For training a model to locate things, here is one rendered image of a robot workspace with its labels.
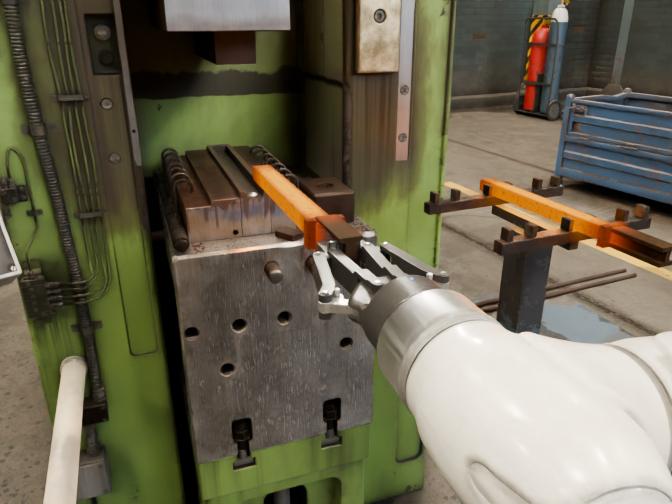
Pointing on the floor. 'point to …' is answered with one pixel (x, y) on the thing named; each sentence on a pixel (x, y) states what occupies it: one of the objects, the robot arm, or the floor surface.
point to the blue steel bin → (618, 143)
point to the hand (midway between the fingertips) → (337, 243)
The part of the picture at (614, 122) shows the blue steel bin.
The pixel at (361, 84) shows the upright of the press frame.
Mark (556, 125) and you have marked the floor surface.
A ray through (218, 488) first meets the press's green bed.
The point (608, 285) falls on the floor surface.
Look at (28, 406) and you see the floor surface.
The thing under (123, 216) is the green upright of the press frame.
